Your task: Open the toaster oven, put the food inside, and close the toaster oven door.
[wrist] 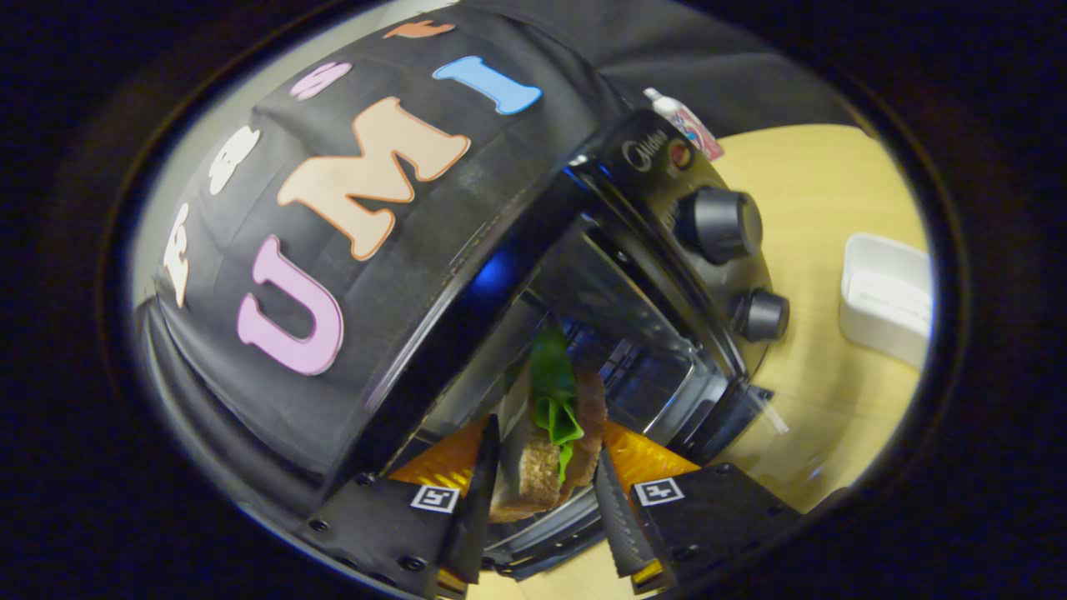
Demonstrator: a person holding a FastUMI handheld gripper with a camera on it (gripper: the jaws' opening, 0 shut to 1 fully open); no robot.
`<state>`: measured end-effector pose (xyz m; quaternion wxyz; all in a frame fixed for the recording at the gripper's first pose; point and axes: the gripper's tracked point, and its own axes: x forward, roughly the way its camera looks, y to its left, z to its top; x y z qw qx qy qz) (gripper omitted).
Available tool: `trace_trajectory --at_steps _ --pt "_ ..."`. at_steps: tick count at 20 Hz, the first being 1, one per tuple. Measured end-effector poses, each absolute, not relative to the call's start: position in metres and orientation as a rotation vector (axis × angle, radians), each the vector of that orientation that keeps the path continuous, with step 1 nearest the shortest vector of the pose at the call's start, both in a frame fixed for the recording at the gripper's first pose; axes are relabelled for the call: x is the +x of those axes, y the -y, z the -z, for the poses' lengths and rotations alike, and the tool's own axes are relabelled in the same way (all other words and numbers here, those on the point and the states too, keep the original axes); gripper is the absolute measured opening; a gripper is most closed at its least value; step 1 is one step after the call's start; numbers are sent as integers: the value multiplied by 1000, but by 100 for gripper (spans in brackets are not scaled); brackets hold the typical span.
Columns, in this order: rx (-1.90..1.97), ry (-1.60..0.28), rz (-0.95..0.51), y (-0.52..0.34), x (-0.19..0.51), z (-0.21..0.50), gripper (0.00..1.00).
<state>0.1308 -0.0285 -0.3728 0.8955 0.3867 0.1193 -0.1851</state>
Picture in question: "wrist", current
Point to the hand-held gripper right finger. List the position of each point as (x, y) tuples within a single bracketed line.
[(621, 525)]

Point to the lettuce sandwich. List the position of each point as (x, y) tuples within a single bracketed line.
[(533, 475)]

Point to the pink label bottle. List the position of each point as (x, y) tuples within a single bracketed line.
[(688, 125)]

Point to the white plastic dish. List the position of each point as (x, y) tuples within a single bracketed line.
[(884, 300)]

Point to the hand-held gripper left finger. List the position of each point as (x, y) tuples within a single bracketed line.
[(479, 517)]

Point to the black toaster oven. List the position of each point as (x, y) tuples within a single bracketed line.
[(650, 150)]

